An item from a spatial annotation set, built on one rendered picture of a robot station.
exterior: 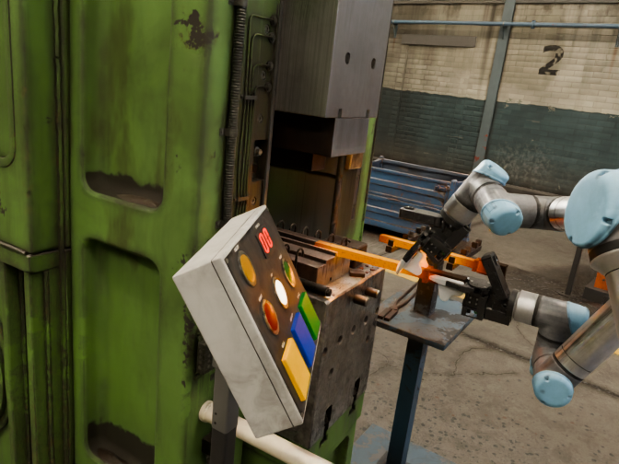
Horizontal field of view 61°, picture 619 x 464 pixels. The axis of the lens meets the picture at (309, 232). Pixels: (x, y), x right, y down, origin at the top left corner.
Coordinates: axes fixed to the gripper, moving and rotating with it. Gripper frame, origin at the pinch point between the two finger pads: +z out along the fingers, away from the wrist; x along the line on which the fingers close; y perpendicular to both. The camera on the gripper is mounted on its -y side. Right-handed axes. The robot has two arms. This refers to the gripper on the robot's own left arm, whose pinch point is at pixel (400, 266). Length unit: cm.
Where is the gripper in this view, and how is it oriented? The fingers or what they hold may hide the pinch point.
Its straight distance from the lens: 140.5
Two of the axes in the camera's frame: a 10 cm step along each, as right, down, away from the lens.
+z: -5.1, 7.2, 4.7
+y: 6.9, 6.7, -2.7
